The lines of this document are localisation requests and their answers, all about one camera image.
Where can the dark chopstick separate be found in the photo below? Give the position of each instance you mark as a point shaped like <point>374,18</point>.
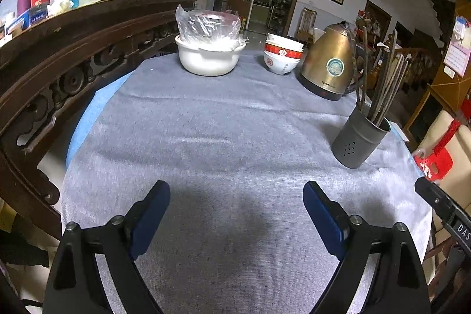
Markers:
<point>381,85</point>

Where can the blue round table cover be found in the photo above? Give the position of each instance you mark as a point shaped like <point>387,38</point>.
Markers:
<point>91,114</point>

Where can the wooden chair far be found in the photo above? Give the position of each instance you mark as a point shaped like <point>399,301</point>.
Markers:
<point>305,28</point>

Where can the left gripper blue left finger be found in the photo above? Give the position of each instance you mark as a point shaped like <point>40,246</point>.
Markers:
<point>144,217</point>

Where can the white bowl with plastic bag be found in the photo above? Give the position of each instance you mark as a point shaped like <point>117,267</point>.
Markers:
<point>209,42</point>

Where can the grey table cloth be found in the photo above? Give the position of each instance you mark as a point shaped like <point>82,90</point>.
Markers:
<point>236,152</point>

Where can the grey metal utensil cup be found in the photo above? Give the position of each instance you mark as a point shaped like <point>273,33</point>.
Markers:
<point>357,139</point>

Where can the wall calendar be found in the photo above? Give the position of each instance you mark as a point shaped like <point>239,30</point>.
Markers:
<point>457,56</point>

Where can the gold electric kettle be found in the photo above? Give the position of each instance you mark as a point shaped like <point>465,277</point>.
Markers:
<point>327,70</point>

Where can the red white stacked bowls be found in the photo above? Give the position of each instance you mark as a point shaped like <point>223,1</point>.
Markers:
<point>281,55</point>

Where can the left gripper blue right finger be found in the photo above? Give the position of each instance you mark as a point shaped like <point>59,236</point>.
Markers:
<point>328,217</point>

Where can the dark chopstick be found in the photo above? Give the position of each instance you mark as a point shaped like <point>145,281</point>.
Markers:
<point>355,68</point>
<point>390,86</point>
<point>396,89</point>
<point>391,46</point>

